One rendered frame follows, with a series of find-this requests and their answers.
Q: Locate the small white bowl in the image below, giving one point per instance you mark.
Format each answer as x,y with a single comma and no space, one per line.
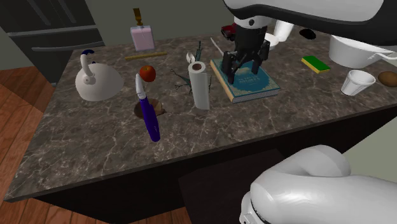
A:
272,40

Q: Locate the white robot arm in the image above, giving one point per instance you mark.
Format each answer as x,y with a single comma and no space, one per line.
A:
316,192

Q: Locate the pink perfume bottle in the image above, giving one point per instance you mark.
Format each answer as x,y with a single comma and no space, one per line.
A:
142,38

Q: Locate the white cup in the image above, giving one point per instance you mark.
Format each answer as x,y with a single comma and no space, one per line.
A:
355,83

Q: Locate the green and yellow sponge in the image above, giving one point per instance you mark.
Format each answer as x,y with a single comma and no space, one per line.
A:
315,64

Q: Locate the brown potato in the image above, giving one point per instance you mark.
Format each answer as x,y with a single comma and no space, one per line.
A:
388,78

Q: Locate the white paper towel roll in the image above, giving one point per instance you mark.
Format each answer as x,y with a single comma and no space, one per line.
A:
199,86

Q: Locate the blue book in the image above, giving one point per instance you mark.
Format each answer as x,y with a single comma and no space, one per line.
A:
257,83

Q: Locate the brown round coaster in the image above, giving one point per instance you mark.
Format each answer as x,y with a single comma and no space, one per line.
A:
158,108

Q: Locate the tall white mug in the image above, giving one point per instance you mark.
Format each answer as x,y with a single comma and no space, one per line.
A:
282,30

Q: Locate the yellow wooden ruler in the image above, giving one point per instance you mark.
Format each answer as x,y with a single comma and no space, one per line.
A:
145,56

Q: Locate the dark bare twig plant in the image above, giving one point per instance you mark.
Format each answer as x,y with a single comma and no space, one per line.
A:
181,77

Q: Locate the red toy car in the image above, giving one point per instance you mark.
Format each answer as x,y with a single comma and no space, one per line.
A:
228,31

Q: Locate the black refrigerator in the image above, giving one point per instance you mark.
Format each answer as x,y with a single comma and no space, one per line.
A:
46,37

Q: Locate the thin white stick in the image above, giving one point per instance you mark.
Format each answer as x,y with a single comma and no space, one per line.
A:
216,46

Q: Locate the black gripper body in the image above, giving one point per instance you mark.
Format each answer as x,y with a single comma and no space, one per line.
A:
250,42

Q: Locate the blue and white peeler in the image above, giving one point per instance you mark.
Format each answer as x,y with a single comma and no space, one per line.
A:
150,119

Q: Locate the large white pot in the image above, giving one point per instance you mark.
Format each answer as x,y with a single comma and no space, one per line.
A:
350,52

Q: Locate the small black oval object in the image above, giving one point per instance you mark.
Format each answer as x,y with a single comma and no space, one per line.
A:
307,34

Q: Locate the red apple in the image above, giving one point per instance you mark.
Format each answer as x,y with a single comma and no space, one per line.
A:
148,74

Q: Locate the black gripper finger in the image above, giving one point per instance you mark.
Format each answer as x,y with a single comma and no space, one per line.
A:
231,65
264,51

